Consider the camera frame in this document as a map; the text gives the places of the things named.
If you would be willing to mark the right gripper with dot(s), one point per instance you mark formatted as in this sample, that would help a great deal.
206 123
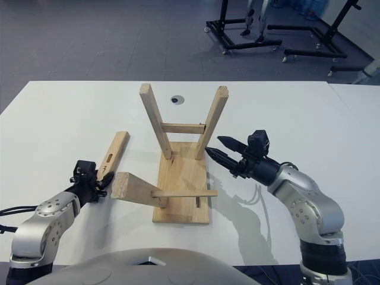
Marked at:
258 169

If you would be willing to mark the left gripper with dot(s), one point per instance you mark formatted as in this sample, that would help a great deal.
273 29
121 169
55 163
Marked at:
84 190

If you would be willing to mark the wooden leg with slot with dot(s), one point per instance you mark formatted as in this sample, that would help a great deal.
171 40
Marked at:
114 153

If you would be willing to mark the wooden cross bar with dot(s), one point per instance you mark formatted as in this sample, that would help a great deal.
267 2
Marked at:
184 128
190 193

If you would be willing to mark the wooden seat board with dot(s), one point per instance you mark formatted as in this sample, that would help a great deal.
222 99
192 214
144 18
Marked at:
184 184

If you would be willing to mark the robot body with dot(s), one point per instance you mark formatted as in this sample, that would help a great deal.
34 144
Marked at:
139 268

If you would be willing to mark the black wheeled stand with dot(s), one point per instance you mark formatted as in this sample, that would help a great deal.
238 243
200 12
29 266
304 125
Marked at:
237 35
320 41
350 69

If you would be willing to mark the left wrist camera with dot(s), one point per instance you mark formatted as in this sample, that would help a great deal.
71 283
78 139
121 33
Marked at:
85 167

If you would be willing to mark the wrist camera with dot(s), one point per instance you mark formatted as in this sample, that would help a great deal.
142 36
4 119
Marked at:
85 167
259 142

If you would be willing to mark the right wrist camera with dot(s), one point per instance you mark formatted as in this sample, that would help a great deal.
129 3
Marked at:
259 142

